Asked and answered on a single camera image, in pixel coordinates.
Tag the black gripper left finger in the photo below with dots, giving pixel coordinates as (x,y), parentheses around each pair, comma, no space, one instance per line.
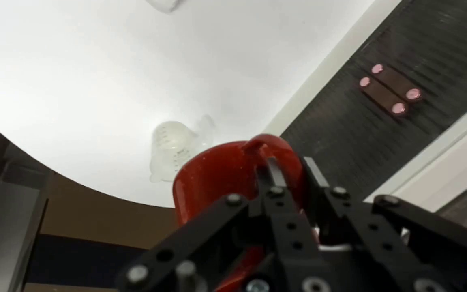
(277,233)

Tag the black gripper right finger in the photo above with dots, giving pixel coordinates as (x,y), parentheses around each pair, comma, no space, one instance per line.
(397,249)

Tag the orange red cup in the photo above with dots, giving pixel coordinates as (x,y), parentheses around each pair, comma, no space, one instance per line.
(218,173)

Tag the clear plastic cup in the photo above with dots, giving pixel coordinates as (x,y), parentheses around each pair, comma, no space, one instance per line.
(175,149)

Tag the black banded cardboard box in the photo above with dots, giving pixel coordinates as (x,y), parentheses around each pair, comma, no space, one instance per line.
(98,217)

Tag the white folded cloth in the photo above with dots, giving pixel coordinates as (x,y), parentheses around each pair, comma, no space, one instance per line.
(165,4)

